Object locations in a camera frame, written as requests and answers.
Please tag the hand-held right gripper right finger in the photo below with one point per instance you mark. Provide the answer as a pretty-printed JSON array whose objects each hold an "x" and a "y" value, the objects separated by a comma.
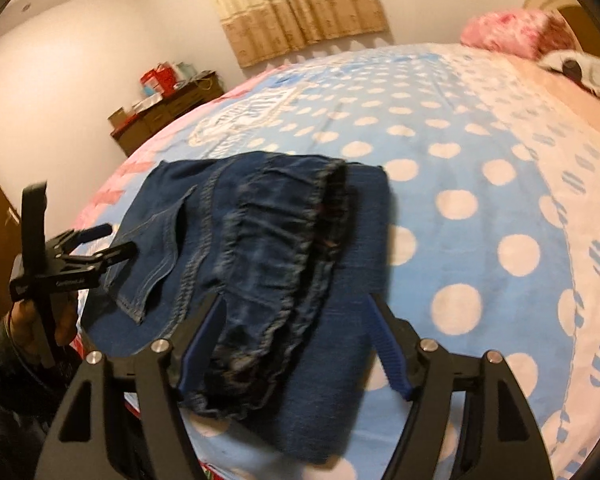
[{"x": 387, "y": 355}]

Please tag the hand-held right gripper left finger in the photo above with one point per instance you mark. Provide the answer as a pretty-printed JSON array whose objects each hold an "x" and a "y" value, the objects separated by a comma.
[{"x": 197, "y": 355}]

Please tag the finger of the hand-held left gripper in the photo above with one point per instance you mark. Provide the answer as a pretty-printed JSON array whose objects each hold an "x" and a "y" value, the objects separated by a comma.
[
  {"x": 117, "y": 254},
  {"x": 96, "y": 232}
]

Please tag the blue denim pants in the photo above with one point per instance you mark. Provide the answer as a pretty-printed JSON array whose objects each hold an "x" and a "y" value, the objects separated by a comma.
[{"x": 280, "y": 240}]

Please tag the person's left forearm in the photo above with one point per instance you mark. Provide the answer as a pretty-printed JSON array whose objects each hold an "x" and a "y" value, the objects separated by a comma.
[{"x": 5, "y": 380}]

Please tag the person's left hand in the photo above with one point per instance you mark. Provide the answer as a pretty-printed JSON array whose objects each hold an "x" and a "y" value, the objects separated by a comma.
[{"x": 22, "y": 327}]

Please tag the small cardboard box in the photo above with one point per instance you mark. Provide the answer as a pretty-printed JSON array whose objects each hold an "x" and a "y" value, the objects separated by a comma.
[{"x": 118, "y": 118}]

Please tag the white flat package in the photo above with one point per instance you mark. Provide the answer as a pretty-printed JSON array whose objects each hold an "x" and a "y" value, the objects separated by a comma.
[{"x": 144, "y": 104}]

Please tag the brown wooden dresser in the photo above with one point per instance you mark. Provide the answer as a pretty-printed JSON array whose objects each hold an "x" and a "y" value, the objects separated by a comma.
[{"x": 175, "y": 105}]

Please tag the red gift bag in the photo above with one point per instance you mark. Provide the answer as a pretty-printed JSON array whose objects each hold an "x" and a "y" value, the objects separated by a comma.
[{"x": 159, "y": 80}]

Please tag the blue polka dot blanket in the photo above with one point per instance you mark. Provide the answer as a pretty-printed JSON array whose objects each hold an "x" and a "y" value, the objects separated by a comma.
[{"x": 480, "y": 210}]

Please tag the teal bag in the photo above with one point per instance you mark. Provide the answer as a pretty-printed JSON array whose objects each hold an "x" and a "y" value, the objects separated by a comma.
[{"x": 185, "y": 71}]

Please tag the person's dark jacket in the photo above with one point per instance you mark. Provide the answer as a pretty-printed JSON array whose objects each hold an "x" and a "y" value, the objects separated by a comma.
[{"x": 5, "y": 450}]

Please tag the beige patterned curtain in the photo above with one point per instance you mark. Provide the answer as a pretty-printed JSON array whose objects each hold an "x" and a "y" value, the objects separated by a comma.
[{"x": 300, "y": 5}]

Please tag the peach cloth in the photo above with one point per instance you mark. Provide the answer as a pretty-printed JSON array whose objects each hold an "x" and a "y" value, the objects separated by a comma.
[{"x": 555, "y": 95}]

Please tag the white plush toy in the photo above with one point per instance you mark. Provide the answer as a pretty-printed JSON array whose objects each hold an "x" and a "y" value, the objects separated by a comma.
[{"x": 585, "y": 72}]

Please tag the pink fluffy pillow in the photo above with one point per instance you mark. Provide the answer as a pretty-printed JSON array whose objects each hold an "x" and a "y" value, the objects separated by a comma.
[{"x": 515, "y": 32}]

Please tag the wooden headboard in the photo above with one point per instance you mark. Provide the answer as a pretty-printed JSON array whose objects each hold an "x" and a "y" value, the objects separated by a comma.
[{"x": 575, "y": 15}]

